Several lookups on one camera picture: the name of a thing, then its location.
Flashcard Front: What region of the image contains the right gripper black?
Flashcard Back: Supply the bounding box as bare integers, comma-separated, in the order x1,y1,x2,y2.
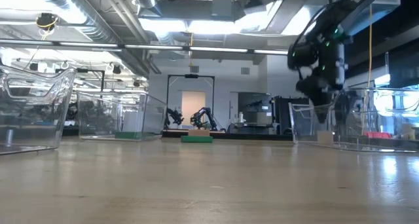
296,53,350,124

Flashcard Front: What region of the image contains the black cabinet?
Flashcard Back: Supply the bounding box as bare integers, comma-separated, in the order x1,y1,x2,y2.
274,96,310,136

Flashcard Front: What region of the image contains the red box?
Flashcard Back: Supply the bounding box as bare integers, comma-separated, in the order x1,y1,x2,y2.
363,130,393,140

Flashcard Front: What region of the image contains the long ceiling light bar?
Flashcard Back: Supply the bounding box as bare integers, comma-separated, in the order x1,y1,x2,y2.
0,39,291,58

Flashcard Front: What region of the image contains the clear plastic bin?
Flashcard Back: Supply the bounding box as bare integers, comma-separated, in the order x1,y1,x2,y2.
0,65,78,156
287,87,419,154

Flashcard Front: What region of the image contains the dark shelf unit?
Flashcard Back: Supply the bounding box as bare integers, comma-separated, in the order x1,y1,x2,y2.
238,92,273,126

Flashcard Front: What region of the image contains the tan cardboard box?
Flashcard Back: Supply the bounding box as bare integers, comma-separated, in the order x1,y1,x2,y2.
401,124,416,141

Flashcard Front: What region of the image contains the white paper label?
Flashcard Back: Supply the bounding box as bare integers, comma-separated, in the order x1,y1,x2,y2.
122,111,144,133

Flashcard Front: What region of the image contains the clear bin centre left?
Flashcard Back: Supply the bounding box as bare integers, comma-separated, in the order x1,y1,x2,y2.
77,91,167,142

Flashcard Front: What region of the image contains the black metal gantry frame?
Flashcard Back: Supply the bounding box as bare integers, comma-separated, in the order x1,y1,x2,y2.
166,73,216,126

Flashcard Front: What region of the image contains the black table edge frame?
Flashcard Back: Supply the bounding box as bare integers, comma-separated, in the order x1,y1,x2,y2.
62,127,294,141

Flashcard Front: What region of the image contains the black ceiling cord reel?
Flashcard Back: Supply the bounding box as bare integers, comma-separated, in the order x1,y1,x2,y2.
35,12,60,31

